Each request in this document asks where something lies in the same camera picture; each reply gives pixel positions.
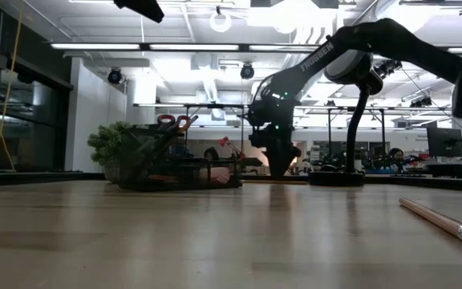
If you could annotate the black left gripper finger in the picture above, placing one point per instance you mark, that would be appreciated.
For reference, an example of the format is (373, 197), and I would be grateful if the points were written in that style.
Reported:
(143, 8)

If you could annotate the black gooseneck desk lamp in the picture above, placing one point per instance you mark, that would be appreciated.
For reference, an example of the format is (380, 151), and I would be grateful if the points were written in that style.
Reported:
(353, 140)

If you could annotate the black computer monitor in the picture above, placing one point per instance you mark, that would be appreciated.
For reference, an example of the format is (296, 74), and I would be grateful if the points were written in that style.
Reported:
(443, 142)

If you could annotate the pink sticky note pad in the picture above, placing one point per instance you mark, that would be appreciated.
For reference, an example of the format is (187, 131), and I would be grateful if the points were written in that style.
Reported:
(220, 175)

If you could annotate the black mesh desk organizer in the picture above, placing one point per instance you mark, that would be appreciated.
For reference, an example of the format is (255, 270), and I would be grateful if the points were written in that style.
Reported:
(155, 182)

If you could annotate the black ceiling camera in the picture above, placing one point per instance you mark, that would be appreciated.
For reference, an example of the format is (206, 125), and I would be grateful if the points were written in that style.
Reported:
(421, 102)
(389, 68)

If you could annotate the round black ceiling device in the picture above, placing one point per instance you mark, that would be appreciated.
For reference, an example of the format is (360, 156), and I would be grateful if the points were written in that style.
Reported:
(114, 76)
(247, 71)

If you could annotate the green potted succulent plant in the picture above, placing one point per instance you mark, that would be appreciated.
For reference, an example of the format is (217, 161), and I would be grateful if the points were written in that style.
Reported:
(106, 148)

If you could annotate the black metal table frame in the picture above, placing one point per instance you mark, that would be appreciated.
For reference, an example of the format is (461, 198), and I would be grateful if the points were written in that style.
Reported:
(34, 178)

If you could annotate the person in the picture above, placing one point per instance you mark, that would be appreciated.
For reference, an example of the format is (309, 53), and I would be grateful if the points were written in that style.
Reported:
(396, 154)
(211, 153)

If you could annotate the black background desk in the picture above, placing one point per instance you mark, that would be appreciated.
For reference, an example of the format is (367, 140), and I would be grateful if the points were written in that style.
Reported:
(451, 168)

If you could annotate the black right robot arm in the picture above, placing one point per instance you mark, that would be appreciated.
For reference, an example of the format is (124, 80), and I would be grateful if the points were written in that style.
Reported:
(375, 36)

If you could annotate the red background robot arm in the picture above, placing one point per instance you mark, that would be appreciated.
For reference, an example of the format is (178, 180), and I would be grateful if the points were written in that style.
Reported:
(224, 141)

